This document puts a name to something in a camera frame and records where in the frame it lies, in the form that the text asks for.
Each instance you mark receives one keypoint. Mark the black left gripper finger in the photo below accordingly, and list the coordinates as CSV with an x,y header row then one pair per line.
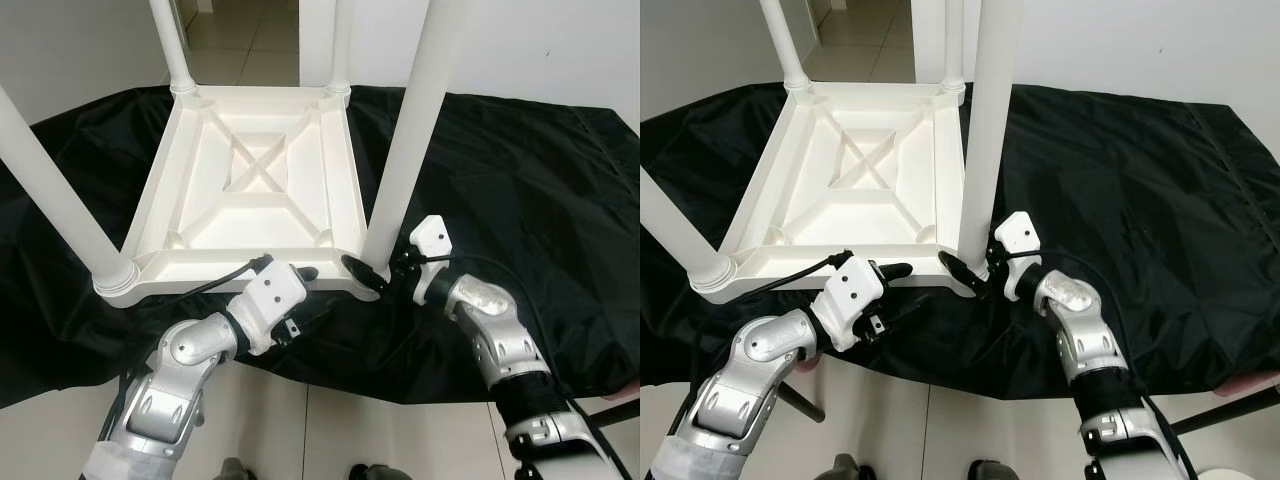
x,y
305,273
895,270
320,315
905,314

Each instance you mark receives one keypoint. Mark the grey right robot foot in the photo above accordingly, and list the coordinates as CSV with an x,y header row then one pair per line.
x,y
992,471
374,472

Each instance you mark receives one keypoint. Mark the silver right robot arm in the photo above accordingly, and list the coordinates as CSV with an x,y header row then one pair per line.
x,y
1075,305
490,310

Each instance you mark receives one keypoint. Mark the white plastic children table top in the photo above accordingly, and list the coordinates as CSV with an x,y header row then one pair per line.
x,y
790,200
190,200

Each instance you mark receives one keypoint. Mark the grey robot foot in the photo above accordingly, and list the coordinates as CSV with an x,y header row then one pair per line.
x,y
992,471
374,472
850,468
238,470

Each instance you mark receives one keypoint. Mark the grey left robot foot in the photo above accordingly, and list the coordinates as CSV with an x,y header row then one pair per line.
x,y
850,468
238,470

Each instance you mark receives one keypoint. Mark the black cloth table cover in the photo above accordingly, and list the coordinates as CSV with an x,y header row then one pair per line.
x,y
560,250
1150,250

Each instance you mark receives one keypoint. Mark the black metal work table leg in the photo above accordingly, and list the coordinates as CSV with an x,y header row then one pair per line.
x,y
800,400
1230,415
620,410

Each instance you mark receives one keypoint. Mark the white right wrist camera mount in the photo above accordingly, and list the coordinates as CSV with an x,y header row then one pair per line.
x,y
1018,232
432,235

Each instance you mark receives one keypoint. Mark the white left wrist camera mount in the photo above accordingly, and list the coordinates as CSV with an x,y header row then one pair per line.
x,y
850,287
275,290

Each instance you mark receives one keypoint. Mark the white round floor base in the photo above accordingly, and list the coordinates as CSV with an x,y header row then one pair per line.
x,y
1228,474

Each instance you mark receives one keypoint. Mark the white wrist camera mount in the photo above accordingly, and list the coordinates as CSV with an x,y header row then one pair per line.
x,y
432,235
1018,232
850,287
275,290

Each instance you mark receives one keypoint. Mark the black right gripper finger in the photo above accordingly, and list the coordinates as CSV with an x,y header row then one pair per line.
x,y
960,268
365,272

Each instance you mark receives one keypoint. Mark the pink table corner piece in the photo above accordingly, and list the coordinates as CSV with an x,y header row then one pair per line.
x,y
1255,383
805,365
628,385

